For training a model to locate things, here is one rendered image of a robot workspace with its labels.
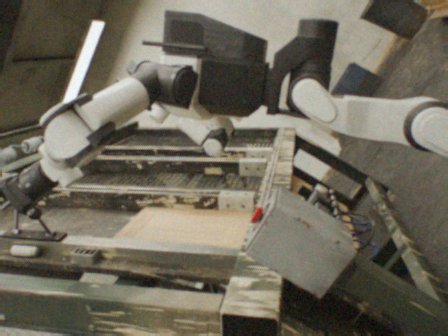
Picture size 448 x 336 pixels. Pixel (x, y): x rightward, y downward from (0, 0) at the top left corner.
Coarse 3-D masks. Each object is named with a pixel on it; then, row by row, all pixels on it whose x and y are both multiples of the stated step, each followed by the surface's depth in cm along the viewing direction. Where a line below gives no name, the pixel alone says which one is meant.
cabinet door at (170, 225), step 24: (144, 216) 135; (168, 216) 135; (192, 216) 134; (216, 216) 133; (240, 216) 132; (144, 240) 116; (168, 240) 116; (192, 240) 116; (216, 240) 116; (240, 240) 115
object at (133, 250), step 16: (0, 240) 116; (16, 240) 115; (64, 240) 113; (80, 240) 113; (96, 240) 113; (112, 240) 112; (128, 240) 112; (112, 256) 109; (128, 256) 108; (144, 256) 107; (160, 256) 106; (176, 256) 105; (192, 256) 104; (208, 256) 103; (224, 256) 102
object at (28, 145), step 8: (32, 128) 183; (40, 128) 189; (0, 136) 163; (8, 136) 168; (24, 144) 172; (32, 144) 173; (40, 144) 178; (8, 152) 158; (16, 152) 163; (32, 152) 175; (8, 160) 156
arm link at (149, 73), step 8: (144, 64) 99; (152, 64) 99; (160, 64) 98; (136, 72) 95; (144, 72) 95; (152, 72) 95; (160, 72) 96; (168, 72) 95; (144, 80) 92; (152, 80) 94; (160, 80) 95; (168, 80) 94; (152, 88) 93; (160, 88) 96; (168, 88) 94; (152, 96) 94; (160, 96) 97; (168, 96) 96; (152, 104) 96
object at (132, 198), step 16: (0, 160) 154; (0, 176) 156; (0, 192) 156; (64, 192) 149; (80, 192) 148; (96, 192) 147; (112, 192) 145; (128, 192) 144; (144, 192) 143; (160, 192) 143; (176, 192) 143; (192, 192) 143; (208, 192) 142; (224, 192) 140; (240, 192) 140; (112, 208) 147; (128, 208) 146; (208, 208) 139; (224, 208) 138; (240, 208) 137
